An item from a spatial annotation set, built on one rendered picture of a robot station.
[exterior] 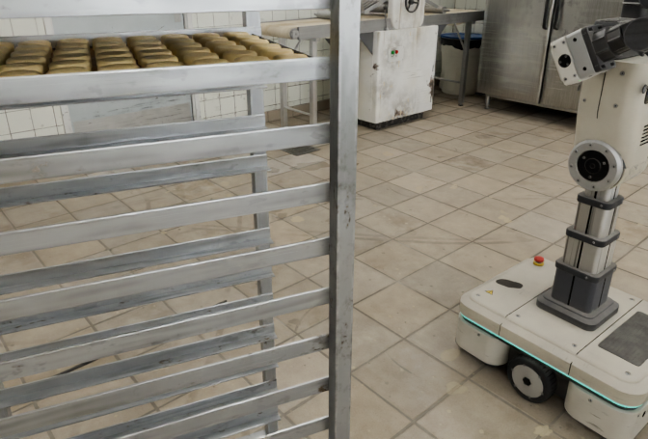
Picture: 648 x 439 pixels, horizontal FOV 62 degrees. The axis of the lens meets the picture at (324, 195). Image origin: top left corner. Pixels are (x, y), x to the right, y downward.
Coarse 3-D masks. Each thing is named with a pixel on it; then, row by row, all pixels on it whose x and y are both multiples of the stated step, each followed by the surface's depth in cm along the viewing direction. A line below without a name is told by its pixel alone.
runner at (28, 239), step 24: (264, 192) 75; (288, 192) 77; (312, 192) 78; (120, 216) 69; (144, 216) 70; (168, 216) 71; (192, 216) 72; (216, 216) 74; (0, 240) 64; (24, 240) 65; (48, 240) 66; (72, 240) 67
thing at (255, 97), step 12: (252, 12) 107; (252, 24) 108; (252, 96) 113; (252, 108) 114; (252, 180) 123; (264, 180) 121; (252, 192) 124; (264, 216) 125; (264, 288) 132; (264, 324) 136; (264, 348) 139; (264, 372) 142
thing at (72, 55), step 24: (0, 48) 82; (24, 48) 82; (48, 48) 85; (72, 48) 82; (96, 48) 82; (120, 48) 82; (144, 48) 83; (168, 48) 91; (192, 48) 82; (216, 48) 83; (240, 48) 83; (264, 48) 84; (0, 72) 64; (24, 72) 64; (48, 72) 64
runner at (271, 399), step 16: (304, 384) 91; (320, 384) 93; (256, 400) 89; (272, 400) 90; (288, 400) 91; (192, 416) 85; (208, 416) 86; (224, 416) 87; (240, 416) 88; (144, 432) 82; (160, 432) 83; (176, 432) 85
